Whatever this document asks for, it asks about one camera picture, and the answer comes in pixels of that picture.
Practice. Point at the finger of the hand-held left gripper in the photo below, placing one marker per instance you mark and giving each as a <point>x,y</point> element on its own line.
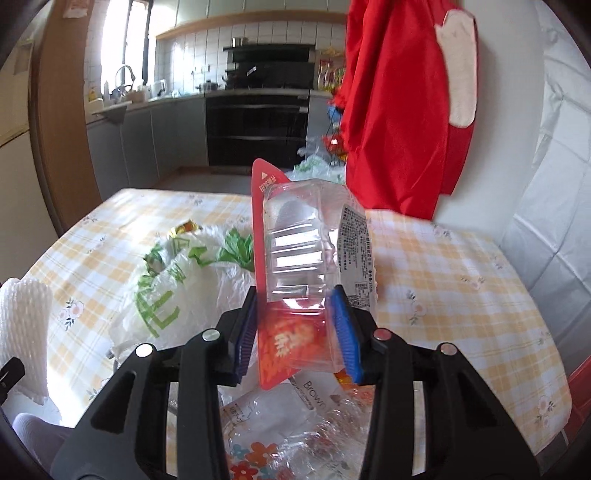
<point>11,378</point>

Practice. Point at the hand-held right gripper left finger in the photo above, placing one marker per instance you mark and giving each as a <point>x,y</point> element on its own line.
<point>244,341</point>

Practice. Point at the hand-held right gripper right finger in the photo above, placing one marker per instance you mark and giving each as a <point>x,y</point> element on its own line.
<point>346,337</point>

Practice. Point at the white foam fruit net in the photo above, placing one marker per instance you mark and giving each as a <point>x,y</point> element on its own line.
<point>25,323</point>

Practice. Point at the white plastic bag green print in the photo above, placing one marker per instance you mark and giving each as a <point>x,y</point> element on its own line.
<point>184,286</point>

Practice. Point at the floral print plastic bag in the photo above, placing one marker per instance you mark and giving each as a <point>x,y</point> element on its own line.
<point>277,429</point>

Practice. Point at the clear plastic package red card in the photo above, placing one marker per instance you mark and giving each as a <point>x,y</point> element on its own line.
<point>295,240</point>

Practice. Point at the gold foil wrapper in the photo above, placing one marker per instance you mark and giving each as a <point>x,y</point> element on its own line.
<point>184,227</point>

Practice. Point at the person's leg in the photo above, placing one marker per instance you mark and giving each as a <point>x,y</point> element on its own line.
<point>39,438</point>

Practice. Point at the yellow checked tablecloth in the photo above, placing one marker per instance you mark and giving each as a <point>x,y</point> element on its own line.
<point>461,300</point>

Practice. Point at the plastic bags on floor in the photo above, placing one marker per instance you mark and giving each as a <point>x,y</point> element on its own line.
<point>318,161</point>

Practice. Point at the black built-in oven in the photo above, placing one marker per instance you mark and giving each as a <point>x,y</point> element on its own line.
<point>256,129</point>

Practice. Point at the grey kitchen cabinets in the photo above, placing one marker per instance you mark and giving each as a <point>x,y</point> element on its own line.
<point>152,138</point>

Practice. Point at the red hanging garment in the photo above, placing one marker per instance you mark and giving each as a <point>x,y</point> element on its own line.
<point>397,115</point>

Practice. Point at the red object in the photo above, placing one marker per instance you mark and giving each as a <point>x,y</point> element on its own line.
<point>582,392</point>

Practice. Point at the lidded cooking pot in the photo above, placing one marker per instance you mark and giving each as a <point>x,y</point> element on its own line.
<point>210,86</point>

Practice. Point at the white quilted cover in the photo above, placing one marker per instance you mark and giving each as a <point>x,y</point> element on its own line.
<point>554,184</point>

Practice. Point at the kitchen faucet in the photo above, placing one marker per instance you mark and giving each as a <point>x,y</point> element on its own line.
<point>123,76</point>

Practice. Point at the steel pot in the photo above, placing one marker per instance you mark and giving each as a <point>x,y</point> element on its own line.
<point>239,42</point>

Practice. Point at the kitchen window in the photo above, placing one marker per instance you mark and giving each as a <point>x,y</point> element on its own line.
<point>122,37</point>

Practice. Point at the wooden door frame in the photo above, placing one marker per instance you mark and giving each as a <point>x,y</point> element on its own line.
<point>60,115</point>

